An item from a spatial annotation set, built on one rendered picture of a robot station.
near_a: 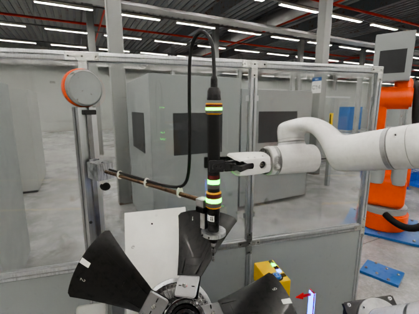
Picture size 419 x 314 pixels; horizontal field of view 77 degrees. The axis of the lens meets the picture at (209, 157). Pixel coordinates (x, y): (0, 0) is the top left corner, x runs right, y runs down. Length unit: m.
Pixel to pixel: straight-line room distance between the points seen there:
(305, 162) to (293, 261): 1.23
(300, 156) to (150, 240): 0.69
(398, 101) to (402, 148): 3.91
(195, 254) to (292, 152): 0.45
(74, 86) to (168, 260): 0.80
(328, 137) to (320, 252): 1.41
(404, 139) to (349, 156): 0.11
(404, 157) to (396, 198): 3.92
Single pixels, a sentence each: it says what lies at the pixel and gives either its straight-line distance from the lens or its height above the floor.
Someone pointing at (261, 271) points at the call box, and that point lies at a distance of 1.32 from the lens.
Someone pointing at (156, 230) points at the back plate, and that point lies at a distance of 1.17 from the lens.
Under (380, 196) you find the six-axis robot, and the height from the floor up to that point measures 0.54.
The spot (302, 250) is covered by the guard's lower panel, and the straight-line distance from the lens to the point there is 1.94.
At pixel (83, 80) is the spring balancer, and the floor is 1.91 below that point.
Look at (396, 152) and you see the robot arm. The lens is 0.63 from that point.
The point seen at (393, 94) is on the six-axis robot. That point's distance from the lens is 4.54.
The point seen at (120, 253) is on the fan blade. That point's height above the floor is 1.38.
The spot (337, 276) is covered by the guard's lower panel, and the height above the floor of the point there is 0.62.
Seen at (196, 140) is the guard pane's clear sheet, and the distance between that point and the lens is 1.43.
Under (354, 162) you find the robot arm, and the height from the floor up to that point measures 1.68.
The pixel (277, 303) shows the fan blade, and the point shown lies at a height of 1.19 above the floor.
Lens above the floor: 1.80
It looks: 11 degrees down
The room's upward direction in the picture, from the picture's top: straight up
